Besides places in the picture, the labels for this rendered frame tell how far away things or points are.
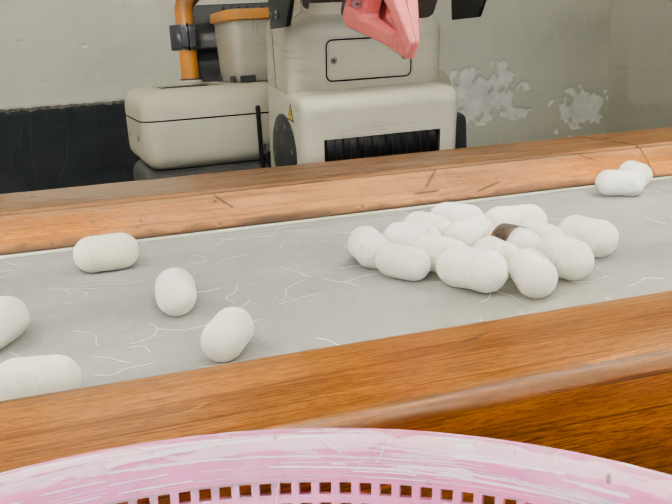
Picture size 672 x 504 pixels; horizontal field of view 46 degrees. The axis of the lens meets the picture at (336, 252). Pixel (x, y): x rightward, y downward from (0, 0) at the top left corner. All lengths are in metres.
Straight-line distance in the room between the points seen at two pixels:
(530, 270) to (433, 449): 0.19
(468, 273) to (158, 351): 0.15
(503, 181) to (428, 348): 0.39
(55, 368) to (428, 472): 0.15
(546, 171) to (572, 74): 2.34
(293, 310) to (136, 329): 0.07
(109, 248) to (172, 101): 0.81
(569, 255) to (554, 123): 2.57
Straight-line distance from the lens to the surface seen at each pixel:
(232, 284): 0.42
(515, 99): 2.86
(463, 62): 2.75
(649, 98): 2.92
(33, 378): 0.30
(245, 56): 1.33
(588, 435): 0.25
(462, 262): 0.38
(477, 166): 0.63
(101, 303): 0.42
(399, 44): 0.54
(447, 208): 0.49
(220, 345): 0.31
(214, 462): 0.19
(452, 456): 0.19
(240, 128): 1.28
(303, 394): 0.22
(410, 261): 0.40
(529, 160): 0.65
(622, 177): 0.61
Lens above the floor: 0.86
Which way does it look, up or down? 14 degrees down
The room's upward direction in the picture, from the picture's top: 3 degrees counter-clockwise
